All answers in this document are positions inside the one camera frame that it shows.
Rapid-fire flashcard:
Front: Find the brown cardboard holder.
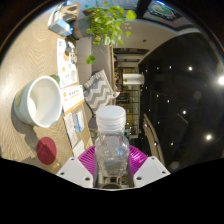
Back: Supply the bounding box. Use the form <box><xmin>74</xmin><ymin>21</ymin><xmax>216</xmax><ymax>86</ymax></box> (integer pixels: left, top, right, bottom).
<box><xmin>58</xmin><ymin>2</ymin><xmax>81</xmax><ymax>23</ymax></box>

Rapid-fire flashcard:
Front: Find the white card with blue print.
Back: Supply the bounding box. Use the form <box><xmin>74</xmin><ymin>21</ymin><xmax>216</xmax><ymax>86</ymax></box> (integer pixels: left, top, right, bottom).
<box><xmin>73</xmin><ymin>109</ymin><xmax>86</xmax><ymax>134</ymax></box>

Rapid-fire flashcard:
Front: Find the green potted plant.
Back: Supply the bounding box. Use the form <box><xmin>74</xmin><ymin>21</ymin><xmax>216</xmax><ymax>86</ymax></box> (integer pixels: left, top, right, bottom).
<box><xmin>74</xmin><ymin>2</ymin><xmax>138</xmax><ymax>66</ymax></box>

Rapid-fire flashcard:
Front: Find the yellow square card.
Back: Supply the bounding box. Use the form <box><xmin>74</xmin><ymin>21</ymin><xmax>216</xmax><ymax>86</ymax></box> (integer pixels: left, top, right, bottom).
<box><xmin>85</xmin><ymin>138</ymin><xmax>95</xmax><ymax>150</ymax></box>

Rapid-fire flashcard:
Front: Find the grey white chevron pillow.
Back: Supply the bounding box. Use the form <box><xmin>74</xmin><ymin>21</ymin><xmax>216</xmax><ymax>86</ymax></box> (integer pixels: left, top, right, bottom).
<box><xmin>83</xmin><ymin>69</ymin><xmax>116</xmax><ymax>116</ymax></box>

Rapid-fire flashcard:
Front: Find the framed food wall poster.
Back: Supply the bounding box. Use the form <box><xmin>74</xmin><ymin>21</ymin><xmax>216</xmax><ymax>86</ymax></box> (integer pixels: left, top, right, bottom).
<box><xmin>144</xmin><ymin>0</ymin><xmax>183</xmax><ymax>23</ymax></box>

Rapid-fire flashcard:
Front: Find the clear white-capped plastic bottle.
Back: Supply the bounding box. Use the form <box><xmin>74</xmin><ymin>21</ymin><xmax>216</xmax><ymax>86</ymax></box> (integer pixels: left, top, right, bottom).
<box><xmin>94</xmin><ymin>105</ymin><xmax>131</xmax><ymax>189</ymax></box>

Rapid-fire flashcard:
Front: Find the printed menu leaflet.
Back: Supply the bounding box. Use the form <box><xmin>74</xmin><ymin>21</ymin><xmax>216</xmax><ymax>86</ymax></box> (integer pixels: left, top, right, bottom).
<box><xmin>56</xmin><ymin>37</ymin><xmax>80</xmax><ymax>89</ymax></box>

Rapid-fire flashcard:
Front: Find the white paper napkin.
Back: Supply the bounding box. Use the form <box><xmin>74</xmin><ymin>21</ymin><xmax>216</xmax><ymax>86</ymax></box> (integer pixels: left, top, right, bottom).
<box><xmin>72</xmin><ymin>139</ymin><xmax>86</xmax><ymax>158</ymax></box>

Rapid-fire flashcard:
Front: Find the group of ceiling lights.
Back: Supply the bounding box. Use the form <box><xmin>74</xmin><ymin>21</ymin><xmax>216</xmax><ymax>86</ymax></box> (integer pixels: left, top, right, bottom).
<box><xmin>143</xmin><ymin>63</ymin><xmax>224</xmax><ymax>142</ymax></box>

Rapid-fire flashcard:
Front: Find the white ceramic mug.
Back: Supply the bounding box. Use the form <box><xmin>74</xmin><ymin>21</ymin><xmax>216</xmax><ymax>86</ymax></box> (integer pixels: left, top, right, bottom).
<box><xmin>13</xmin><ymin>75</ymin><xmax>64</xmax><ymax>129</ymax></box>

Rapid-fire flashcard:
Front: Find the grey curved sofa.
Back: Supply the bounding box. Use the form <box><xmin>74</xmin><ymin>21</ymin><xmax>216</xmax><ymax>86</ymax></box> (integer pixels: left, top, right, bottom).
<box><xmin>76</xmin><ymin>36</ymin><xmax>118</xmax><ymax>132</ymax></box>

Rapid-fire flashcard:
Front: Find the white orange printed box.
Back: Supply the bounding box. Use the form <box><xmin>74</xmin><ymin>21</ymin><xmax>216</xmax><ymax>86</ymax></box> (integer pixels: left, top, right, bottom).
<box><xmin>60</xmin><ymin>84</ymin><xmax>86</xmax><ymax>114</ymax></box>

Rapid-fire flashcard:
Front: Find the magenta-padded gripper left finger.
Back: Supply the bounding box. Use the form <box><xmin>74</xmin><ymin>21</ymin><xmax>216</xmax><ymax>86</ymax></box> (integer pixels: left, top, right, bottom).
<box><xmin>55</xmin><ymin>145</ymin><xmax>98</xmax><ymax>189</ymax></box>

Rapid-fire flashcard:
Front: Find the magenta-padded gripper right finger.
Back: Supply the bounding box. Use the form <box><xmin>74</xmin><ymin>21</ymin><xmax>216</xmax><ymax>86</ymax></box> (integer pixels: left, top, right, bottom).
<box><xmin>128</xmin><ymin>145</ymin><xmax>171</xmax><ymax>189</ymax></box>

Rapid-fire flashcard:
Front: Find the white printed card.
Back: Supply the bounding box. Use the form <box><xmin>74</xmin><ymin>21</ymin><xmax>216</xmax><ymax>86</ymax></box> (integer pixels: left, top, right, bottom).
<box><xmin>63</xmin><ymin>113</ymin><xmax>80</xmax><ymax>149</ymax></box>

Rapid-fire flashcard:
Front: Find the flat round red coaster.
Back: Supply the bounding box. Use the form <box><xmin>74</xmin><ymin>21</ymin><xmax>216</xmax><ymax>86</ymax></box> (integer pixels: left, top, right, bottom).
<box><xmin>35</xmin><ymin>136</ymin><xmax>58</xmax><ymax>166</ymax></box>

